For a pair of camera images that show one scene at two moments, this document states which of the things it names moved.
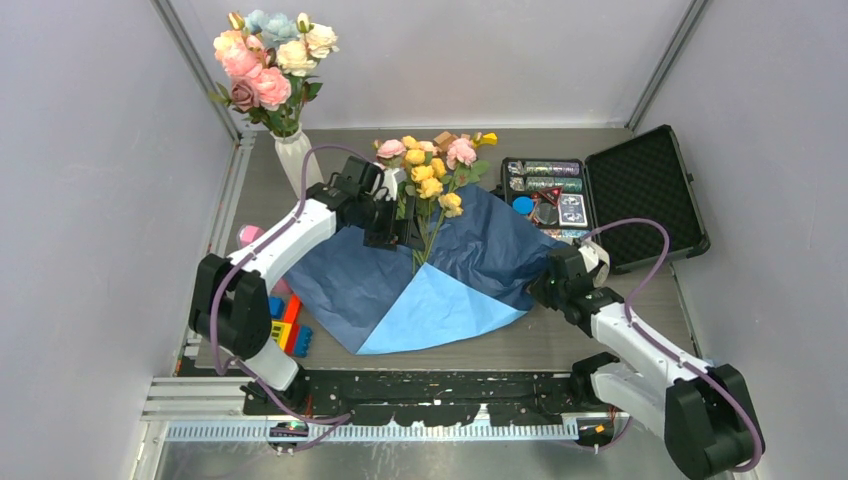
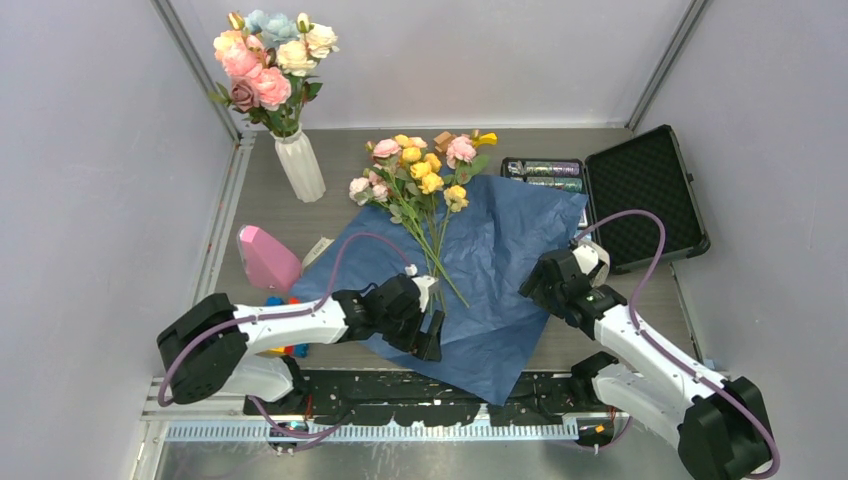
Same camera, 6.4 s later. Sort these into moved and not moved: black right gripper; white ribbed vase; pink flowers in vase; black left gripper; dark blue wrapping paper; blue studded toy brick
Moved: black left gripper; dark blue wrapping paper
Not moved: black right gripper; pink flowers in vase; blue studded toy brick; white ribbed vase
